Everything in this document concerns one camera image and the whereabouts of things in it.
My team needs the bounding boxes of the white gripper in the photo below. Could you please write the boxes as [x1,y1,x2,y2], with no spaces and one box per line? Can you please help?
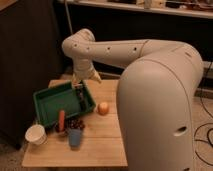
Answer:
[72,59,101,84]

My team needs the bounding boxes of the dark purple grapes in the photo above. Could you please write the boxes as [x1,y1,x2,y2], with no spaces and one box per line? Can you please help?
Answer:
[68,119,85,130]

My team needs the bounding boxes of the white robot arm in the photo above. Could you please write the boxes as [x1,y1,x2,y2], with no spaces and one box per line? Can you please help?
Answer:
[62,29,203,171]

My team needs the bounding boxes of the small dark bowl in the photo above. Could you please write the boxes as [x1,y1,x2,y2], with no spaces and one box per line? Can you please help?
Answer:
[54,123,68,137]

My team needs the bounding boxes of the green plastic tray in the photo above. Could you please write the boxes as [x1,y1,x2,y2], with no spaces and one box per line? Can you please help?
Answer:
[33,81,96,128]

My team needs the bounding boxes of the orange apple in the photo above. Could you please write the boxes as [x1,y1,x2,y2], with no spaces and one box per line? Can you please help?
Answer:
[97,102,109,115]

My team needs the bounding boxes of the orange carrot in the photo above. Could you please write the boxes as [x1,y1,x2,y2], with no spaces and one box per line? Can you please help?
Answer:
[59,110,65,132]

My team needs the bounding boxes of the blue plastic cup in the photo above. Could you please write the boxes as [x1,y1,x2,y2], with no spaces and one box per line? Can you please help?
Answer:
[68,129,82,147]

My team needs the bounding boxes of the white paper cup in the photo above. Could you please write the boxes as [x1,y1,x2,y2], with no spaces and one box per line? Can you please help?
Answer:
[25,124,47,145]

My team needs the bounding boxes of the black floor cable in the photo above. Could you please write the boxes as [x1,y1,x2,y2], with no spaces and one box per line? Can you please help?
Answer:
[194,61,213,168]

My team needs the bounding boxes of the wall shelf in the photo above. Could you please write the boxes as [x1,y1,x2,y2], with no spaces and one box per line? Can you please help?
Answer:
[57,0,213,19]

